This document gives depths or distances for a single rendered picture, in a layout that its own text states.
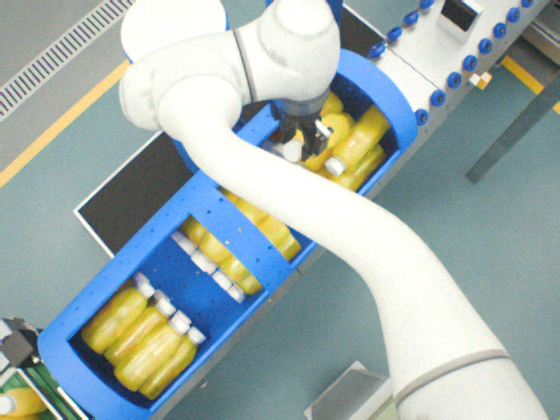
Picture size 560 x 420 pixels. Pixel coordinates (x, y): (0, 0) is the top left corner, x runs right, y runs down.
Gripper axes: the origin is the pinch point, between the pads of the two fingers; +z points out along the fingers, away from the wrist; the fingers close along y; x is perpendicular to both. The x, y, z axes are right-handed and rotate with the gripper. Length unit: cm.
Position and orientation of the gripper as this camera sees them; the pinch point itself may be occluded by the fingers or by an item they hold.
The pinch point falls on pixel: (298, 141)
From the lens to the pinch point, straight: 102.4
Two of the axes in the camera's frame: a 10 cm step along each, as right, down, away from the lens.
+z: 0.3, 2.6, 9.6
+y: -7.2, -6.6, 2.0
